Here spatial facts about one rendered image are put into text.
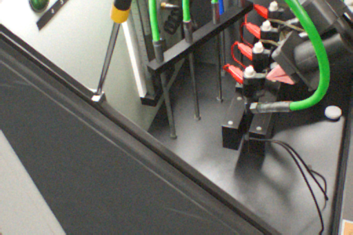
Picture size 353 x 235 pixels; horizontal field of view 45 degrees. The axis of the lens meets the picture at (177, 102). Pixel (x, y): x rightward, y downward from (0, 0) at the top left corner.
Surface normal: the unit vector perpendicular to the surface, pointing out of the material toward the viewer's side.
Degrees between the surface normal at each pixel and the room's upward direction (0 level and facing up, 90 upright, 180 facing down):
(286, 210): 0
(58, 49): 90
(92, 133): 90
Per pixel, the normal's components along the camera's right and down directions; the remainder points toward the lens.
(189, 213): -0.35, 0.70
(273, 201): -0.11, -0.69
